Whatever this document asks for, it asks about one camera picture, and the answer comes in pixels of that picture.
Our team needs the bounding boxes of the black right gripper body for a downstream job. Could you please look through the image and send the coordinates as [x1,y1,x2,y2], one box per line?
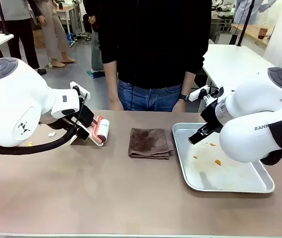
[200,100,222,135]

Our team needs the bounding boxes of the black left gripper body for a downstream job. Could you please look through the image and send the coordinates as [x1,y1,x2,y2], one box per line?
[56,116,82,131]

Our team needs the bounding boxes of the orange white lint roller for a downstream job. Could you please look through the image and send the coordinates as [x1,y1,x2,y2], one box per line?
[81,106,111,147]

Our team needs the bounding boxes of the brown microfibre towel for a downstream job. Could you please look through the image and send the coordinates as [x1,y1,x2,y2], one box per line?
[128,127,174,160]

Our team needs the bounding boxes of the person's right forearm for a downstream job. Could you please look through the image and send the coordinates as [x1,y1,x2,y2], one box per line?
[103,60,119,102]

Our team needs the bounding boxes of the person's left forearm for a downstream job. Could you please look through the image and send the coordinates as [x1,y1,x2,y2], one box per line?
[179,70,197,96]

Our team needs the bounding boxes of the person's left hand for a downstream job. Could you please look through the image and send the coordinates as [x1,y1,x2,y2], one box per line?
[173,99,187,113]

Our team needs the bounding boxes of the person's right hand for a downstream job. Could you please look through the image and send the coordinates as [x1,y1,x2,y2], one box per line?
[109,98,124,111]

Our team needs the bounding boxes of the white lint roller stand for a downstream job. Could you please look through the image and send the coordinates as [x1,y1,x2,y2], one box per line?
[69,125,105,147]

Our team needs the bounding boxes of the silver metal tray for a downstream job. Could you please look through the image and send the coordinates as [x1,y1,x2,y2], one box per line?
[172,122,276,193]

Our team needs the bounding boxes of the teal floor mat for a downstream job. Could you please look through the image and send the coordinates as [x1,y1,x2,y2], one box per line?
[86,70,106,79]

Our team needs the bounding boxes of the large white side table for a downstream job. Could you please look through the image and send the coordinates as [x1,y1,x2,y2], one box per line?
[201,44,271,88]

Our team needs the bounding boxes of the blue jeans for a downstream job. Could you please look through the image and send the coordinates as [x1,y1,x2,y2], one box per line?
[117,79,183,113]

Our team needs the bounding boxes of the bystander in faded jeans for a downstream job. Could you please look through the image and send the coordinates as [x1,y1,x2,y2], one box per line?
[83,0,106,73]

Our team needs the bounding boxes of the brown cardboard box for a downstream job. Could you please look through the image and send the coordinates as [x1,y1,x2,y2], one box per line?
[32,29,46,49]

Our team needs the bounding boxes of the bystander in beige trousers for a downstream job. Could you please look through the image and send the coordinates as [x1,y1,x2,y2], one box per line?
[30,0,76,68]

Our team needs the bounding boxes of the wooden background table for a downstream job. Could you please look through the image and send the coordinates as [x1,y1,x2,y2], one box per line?
[230,23,275,47]

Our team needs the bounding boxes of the black sweater torso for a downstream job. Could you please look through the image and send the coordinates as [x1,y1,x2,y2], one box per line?
[97,0,212,89]

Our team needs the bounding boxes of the brown cup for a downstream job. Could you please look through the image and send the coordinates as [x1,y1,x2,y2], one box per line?
[258,27,269,40]

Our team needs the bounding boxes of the black pole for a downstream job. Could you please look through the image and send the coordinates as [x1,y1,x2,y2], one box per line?
[0,0,10,36]
[236,0,256,47]

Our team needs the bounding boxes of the bystander in black trousers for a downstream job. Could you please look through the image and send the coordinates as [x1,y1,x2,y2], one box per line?
[0,0,48,75]

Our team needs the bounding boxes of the bystander in light shirt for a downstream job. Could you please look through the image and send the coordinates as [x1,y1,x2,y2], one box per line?
[233,0,277,25]

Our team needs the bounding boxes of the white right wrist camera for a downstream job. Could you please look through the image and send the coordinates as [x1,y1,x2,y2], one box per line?
[189,85,211,102]

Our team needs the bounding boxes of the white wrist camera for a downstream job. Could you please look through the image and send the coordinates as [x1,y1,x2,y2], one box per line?
[69,81,91,100]
[189,85,211,102]

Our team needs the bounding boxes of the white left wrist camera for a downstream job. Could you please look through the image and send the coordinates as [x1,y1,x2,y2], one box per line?
[69,81,91,100]

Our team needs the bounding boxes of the black strap on arm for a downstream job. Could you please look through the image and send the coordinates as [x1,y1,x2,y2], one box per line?
[260,120,282,166]

